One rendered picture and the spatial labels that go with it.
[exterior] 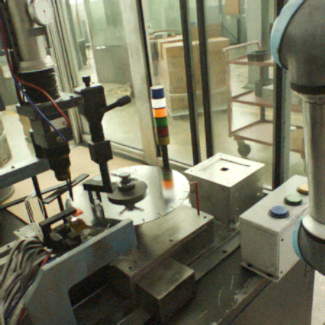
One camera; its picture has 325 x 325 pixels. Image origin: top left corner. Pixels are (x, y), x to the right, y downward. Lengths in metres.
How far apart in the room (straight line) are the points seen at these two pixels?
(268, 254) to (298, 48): 0.52
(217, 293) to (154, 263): 0.17
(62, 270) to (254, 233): 0.46
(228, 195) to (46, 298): 0.59
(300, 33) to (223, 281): 0.62
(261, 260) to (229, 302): 0.13
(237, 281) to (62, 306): 0.44
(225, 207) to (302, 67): 0.61
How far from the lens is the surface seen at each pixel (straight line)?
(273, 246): 0.90
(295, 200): 0.97
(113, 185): 0.87
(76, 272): 0.72
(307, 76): 0.57
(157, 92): 1.14
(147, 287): 0.85
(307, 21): 0.56
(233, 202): 1.08
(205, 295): 0.92
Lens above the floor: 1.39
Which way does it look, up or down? 24 degrees down
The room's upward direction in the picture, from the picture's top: 7 degrees counter-clockwise
